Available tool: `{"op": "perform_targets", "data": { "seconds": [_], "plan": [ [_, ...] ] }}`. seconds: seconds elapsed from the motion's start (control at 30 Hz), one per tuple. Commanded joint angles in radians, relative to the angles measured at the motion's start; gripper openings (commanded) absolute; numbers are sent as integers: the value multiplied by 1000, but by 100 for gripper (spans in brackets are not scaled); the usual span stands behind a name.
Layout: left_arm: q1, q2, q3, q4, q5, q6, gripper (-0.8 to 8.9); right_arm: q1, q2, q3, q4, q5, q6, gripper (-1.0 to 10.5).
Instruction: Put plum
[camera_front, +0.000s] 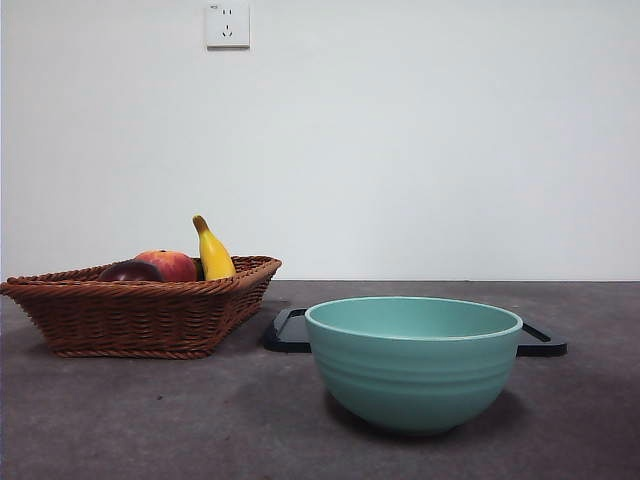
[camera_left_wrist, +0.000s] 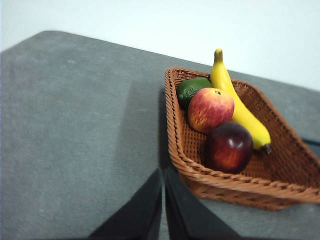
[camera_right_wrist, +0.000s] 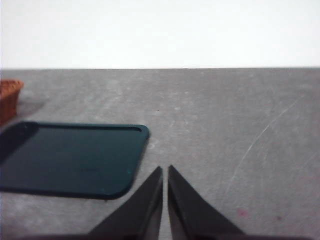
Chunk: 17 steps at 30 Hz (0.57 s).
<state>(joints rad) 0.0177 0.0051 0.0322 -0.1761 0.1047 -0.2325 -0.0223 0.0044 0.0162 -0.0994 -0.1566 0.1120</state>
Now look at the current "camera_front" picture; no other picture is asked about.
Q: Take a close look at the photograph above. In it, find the teal ribbed bowl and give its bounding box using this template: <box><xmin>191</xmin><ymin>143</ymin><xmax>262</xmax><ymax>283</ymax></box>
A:
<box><xmin>304</xmin><ymin>295</ymin><xmax>524</xmax><ymax>436</ymax></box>

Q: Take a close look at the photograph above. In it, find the dark purple plum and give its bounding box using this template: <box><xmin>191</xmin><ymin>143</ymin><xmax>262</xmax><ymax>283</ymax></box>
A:
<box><xmin>97</xmin><ymin>259</ymin><xmax>164</xmax><ymax>283</ymax></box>

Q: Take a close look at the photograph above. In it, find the yellow banana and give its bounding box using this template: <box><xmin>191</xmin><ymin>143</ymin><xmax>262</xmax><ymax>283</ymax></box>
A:
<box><xmin>192</xmin><ymin>214</ymin><xmax>237</xmax><ymax>281</ymax></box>

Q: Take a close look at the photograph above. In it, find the black rectangular tray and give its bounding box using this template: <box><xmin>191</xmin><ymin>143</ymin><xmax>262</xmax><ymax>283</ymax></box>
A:
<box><xmin>263</xmin><ymin>307</ymin><xmax>570</xmax><ymax>357</ymax></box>

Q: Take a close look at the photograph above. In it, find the red orange peach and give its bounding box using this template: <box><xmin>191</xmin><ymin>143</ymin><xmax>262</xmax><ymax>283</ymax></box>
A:
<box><xmin>133</xmin><ymin>249</ymin><xmax>199</xmax><ymax>283</ymax></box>

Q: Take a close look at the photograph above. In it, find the brown wicker basket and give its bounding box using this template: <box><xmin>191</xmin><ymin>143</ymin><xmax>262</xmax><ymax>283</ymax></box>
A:
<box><xmin>0</xmin><ymin>255</ymin><xmax>284</xmax><ymax>360</ymax></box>

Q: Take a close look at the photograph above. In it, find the white wall power socket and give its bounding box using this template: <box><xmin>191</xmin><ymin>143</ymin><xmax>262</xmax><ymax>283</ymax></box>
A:
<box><xmin>206</xmin><ymin>3</ymin><xmax>251</xmax><ymax>50</ymax></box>

